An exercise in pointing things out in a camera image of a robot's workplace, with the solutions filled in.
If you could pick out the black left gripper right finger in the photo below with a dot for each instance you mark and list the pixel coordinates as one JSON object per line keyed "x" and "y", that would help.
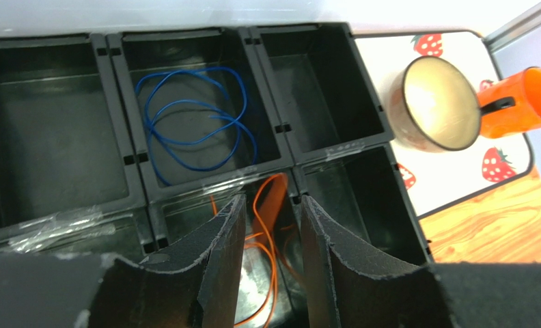
{"x": 351, "y": 283}

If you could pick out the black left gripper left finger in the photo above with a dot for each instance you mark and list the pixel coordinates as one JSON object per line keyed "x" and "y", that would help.
{"x": 191, "y": 283}

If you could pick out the strawberry print serving tray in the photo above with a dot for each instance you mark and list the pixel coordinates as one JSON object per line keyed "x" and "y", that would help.
{"x": 438, "y": 180}

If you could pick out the black compartment organizer tray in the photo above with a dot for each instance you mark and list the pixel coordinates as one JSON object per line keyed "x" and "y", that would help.
{"x": 124, "y": 143}

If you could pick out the beige ceramic bowl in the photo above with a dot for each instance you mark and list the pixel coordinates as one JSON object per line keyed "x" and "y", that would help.
{"x": 432, "y": 107}

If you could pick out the orange mug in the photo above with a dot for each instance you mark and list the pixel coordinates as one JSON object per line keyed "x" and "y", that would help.
{"x": 512, "y": 105}

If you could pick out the right aluminium corner post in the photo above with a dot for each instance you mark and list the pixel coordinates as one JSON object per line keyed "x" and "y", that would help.
{"x": 515, "y": 29}

